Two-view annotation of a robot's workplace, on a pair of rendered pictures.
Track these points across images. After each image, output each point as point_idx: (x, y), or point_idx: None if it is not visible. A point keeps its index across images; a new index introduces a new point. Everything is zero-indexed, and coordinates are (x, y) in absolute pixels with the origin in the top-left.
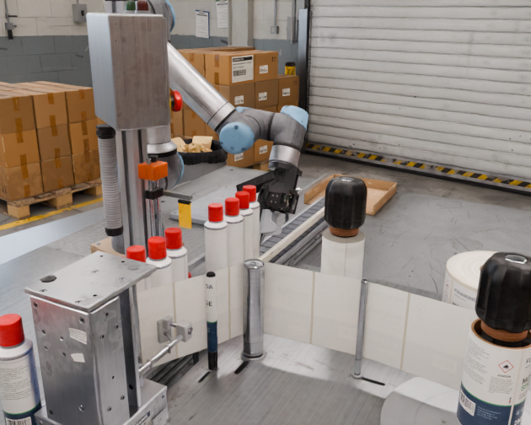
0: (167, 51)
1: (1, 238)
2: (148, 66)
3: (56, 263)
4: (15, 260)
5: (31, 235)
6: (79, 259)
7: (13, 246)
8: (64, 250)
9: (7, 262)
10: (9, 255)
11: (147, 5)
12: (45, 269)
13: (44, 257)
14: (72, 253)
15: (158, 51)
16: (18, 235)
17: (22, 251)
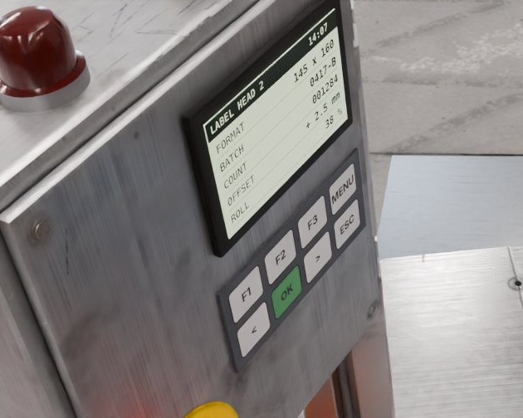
0: (62, 367)
1: (471, 162)
2: None
3: (458, 337)
4: (411, 264)
5: None
6: (515, 359)
7: (457, 208)
8: None
9: (390, 261)
10: (422, 236)
11: (32, 65)
12: (418, 342)
13: (463, 294)
14: None
15: (4, 356)
16: (506, 172)
17: (452, 240)
